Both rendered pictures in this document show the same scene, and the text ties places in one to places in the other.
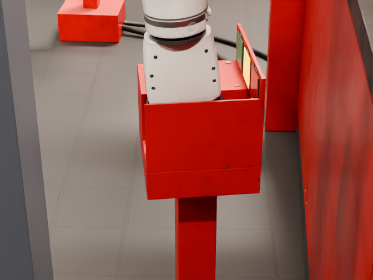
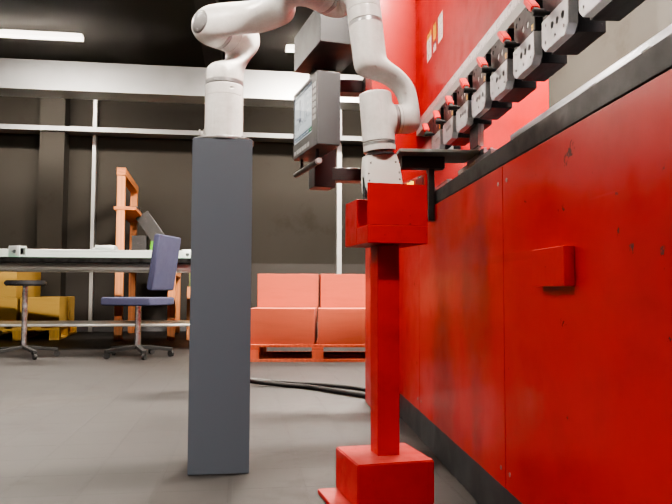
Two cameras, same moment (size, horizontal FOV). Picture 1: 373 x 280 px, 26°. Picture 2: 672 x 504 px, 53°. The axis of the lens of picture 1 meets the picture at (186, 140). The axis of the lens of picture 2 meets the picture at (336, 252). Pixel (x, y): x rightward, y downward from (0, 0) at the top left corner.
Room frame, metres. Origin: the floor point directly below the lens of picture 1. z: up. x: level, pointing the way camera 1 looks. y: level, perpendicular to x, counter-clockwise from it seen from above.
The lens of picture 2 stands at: (-0.68, 0.40, 0.54)
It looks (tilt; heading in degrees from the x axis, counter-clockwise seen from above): 3 degrees up; 351
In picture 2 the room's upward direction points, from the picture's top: straight up
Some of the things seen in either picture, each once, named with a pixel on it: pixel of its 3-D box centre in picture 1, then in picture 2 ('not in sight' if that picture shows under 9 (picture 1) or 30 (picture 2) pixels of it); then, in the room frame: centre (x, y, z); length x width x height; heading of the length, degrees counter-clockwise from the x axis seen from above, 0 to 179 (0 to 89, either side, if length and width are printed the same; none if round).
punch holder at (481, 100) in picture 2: not in sight; (491, 87); (1.30, -0.42, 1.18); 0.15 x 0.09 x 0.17; 175
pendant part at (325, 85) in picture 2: not in sight; (315, 118); (2.69, -0.04, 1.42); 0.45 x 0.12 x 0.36; 9
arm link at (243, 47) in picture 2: not in sight; (232, 52); (1.47, 0.39, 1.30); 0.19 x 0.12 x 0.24; 131
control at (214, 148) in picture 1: (196, 108); (384, 211); (1.05, -0.01, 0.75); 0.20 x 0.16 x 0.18; 6
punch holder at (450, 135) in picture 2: not in sight; (458, 120); (1.69, -0.45, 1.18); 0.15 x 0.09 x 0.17; 175
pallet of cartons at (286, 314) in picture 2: not in sight; (318, 315); (4.74, -0.34, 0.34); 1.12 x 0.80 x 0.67; 87
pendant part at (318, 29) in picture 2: not in sight; (328, 102); (2.76, -0.12, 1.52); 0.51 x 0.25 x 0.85; 9
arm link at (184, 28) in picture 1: (178, 19); (380, 148); (1.00, 0.01, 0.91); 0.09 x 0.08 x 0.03; 96
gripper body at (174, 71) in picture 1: (180, 62); (381, 172); (1.00, 0.01, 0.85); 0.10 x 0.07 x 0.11; 96
